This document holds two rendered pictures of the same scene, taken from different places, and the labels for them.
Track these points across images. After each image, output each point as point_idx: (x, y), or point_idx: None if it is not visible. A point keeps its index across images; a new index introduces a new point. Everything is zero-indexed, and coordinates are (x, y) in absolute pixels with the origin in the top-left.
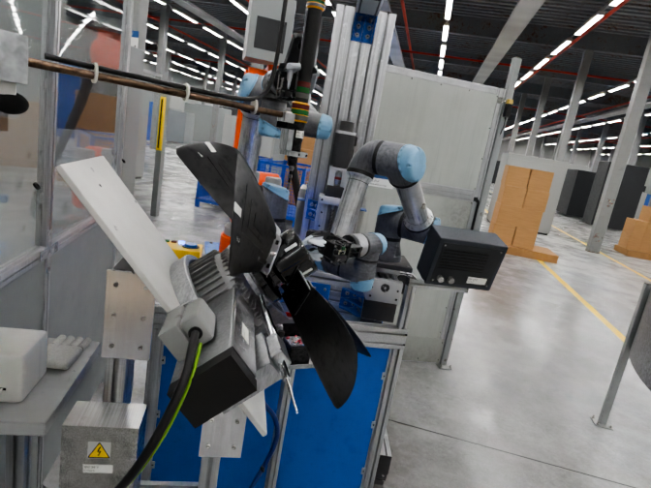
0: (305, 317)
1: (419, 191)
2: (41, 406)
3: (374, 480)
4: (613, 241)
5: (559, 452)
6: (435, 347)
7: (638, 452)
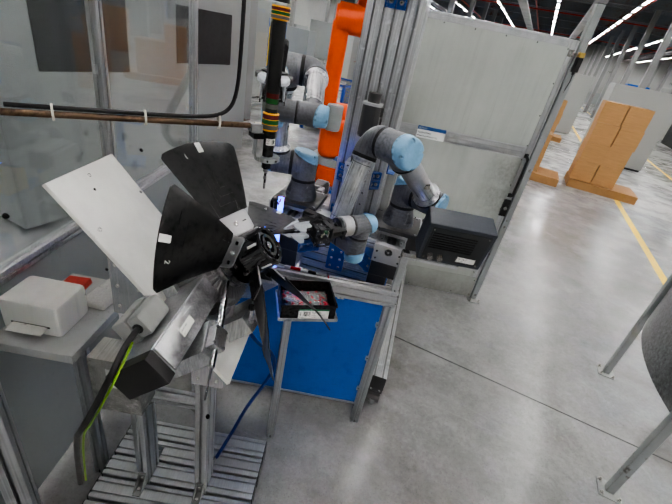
0: (258, 305)
1: (420, 175)
2: (74, 341)
3: (372, 392)
4: None
5: (550, 392)
6: (467, 283)
7: (630, 404)
